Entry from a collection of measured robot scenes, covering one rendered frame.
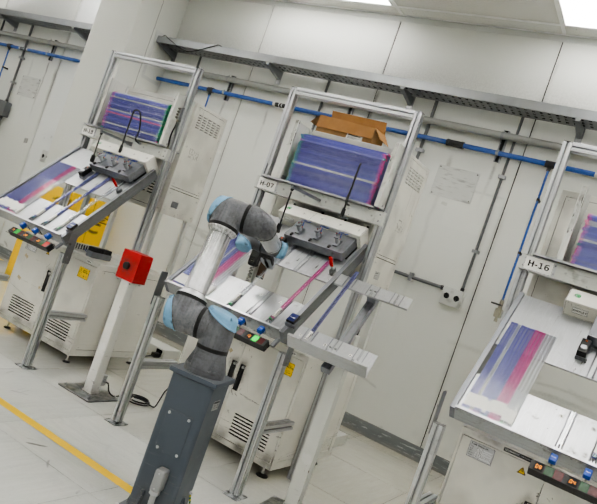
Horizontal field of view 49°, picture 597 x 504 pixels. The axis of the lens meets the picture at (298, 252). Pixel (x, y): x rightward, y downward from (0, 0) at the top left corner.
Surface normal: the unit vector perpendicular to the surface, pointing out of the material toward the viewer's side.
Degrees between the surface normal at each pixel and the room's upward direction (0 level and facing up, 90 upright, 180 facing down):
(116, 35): 90
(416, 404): 90
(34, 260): 90
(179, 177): 90
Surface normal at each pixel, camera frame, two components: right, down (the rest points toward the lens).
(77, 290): -0.47, -0.16
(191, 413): -0.26, -0.09
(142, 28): 0.82, 0.29
